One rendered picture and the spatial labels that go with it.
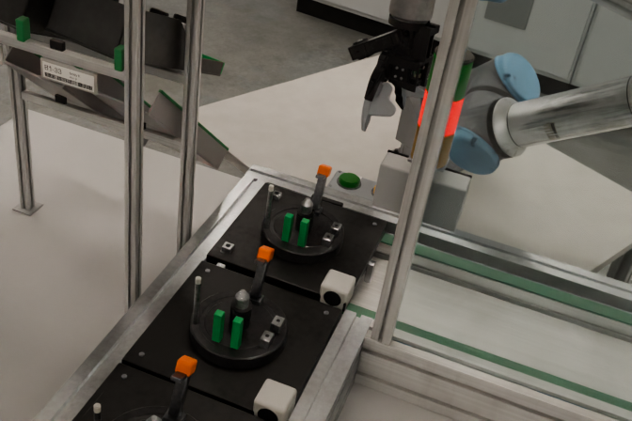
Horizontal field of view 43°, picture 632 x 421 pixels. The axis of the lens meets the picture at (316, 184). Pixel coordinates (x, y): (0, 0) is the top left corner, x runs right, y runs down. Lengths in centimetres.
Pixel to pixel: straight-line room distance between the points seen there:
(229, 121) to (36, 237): 58
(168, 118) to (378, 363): 50
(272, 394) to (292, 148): 84
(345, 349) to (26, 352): 48
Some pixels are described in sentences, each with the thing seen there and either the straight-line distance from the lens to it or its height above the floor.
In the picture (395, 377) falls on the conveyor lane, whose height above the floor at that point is 90.
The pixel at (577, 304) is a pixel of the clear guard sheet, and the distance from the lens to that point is 113.
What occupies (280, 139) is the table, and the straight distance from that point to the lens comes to 185.
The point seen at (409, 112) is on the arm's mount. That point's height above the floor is 98.
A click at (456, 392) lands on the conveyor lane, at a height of 92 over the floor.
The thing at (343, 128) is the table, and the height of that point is 86.
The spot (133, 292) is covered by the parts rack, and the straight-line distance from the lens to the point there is 130.
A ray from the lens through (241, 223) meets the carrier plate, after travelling 139.
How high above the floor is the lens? 181
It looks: 34 degrees down
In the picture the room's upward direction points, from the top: 9 degrees clockwise
